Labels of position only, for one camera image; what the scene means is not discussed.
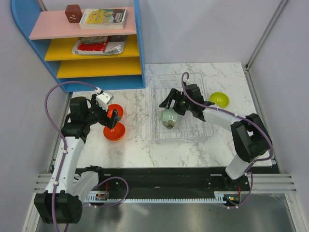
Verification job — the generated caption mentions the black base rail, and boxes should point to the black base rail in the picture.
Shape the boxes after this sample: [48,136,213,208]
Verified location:
[72,165,252,200]

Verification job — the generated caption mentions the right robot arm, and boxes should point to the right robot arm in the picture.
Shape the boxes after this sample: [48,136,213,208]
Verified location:
[159,84,274,190]

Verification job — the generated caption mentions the blue shelf unit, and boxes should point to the blue shelf unit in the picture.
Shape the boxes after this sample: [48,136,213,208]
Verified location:
[11,0,145,92]

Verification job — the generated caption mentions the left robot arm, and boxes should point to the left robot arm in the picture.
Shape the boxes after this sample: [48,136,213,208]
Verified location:
[34,91,121,224]

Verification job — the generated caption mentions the yellow cover book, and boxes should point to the yellow cover book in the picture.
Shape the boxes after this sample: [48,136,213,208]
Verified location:
[79,8,128,30]

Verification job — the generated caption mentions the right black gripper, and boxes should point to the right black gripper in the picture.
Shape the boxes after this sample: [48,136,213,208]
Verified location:
[160,88,194,116]

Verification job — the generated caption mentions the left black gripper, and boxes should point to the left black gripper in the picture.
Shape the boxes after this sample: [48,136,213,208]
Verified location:
[84,94,120,129]

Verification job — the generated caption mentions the yellow-green bowl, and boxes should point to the yellow-green bowl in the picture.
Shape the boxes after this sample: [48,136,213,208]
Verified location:
[210,92,229,108]

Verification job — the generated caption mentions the pale green ceramic bowl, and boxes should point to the pale green ceramic bowl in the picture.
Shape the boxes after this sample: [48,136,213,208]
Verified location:
[159,109,178,129]

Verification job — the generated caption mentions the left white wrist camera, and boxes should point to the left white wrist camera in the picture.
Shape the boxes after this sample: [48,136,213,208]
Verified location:
[95,87,114,112]

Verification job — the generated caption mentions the orange bowl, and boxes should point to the orange bowl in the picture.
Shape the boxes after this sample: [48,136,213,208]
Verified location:
[107,104,124,119]
[103,122,126,142]

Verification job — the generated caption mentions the white wire dish rack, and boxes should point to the white wire dish rack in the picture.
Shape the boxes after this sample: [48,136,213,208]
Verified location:
[147,73,214,143]

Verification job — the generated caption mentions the dark red cube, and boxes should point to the dark red cube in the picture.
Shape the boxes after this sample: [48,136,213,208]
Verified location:
[65,4,83,23]

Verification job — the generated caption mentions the white slotted cable duct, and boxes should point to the white slotted cable duct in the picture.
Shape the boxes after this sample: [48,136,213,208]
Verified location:
[84,191,239,204]

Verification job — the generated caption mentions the aluminium corner post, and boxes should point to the aluminium corner post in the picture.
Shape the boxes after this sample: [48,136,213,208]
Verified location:
[245,0,290,69]

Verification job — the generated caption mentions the red edged book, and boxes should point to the red edged book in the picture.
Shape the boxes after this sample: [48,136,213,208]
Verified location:
[75,36,109,55]

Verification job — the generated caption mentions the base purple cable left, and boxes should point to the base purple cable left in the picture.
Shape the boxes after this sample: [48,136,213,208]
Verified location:
[88,176,130,208]

